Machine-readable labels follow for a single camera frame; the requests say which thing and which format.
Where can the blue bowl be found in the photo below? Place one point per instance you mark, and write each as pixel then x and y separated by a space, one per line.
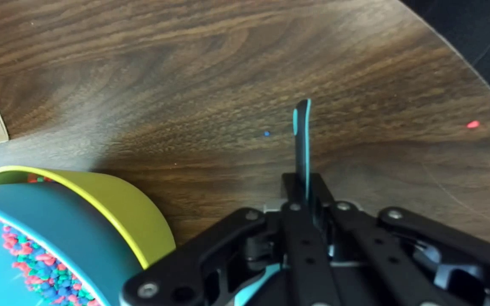
pixel 58 226

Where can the tiny red bead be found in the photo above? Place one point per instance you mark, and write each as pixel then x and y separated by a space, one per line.
pixel 471 124

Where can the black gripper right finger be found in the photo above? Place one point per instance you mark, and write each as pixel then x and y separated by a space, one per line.
pixel 381 248

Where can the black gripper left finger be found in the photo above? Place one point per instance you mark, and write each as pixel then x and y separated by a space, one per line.
pixel 289 248

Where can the teal plastic scoop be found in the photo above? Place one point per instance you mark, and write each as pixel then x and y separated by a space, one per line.
pixel 303 146

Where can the colourful beads pile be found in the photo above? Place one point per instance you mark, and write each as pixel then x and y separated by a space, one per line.
pixel 41 268

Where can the tiny blue bead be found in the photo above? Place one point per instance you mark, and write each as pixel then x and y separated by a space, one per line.
pixel 265 132

